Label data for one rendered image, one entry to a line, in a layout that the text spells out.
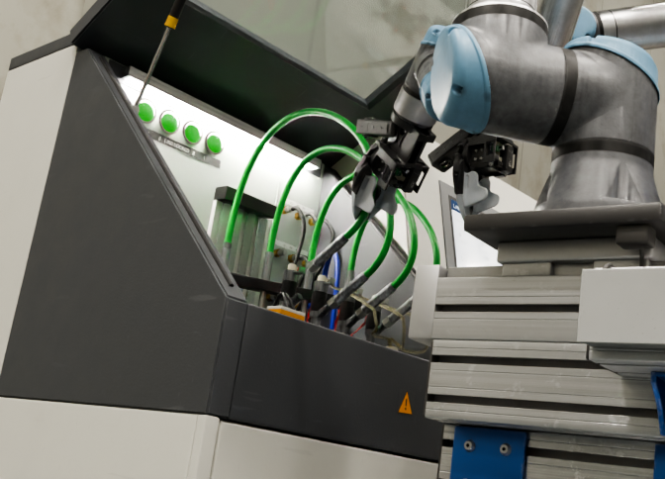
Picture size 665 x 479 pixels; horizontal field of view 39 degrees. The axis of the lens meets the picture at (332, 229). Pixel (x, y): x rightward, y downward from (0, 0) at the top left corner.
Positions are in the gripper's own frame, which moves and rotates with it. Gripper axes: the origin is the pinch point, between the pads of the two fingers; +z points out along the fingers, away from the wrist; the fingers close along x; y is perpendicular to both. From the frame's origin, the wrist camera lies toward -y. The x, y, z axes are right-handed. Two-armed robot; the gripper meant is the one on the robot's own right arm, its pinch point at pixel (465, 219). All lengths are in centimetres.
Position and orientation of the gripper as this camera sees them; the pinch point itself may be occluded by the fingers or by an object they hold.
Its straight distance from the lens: 164.7
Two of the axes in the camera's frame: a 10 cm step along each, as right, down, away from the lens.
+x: 6.7, 2.9, 6.8
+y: 7.2, -0.8, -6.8
